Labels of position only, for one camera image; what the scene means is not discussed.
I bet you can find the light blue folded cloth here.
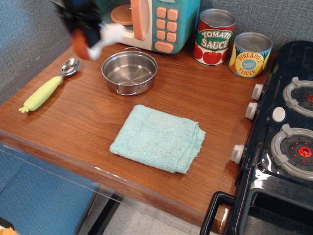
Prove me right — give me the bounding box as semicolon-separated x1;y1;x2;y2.
110;105;206;174

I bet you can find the pineapple slices can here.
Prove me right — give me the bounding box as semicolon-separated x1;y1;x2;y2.
229;32;273;78

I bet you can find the black toy stove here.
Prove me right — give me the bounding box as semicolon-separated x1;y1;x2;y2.
201;41;313;235

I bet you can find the orange plush toy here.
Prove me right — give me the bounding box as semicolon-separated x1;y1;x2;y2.
0;227;19;235

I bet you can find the silver metal pot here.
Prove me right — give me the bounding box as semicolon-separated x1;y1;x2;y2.
101;47;158;96

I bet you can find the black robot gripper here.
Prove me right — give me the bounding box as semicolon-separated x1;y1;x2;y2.
55;0;101;48

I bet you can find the tomato sauce can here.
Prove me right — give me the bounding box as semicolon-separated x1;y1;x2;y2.
193;8;236;66

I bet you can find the plush brown white mushroom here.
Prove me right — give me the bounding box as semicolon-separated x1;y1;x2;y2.
72;23;126;60

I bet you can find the teal toy microwave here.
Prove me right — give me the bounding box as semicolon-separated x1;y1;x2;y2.
95;0;201;54

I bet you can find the yellow handled metal spoon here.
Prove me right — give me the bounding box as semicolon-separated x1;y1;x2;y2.
19;58;80;113

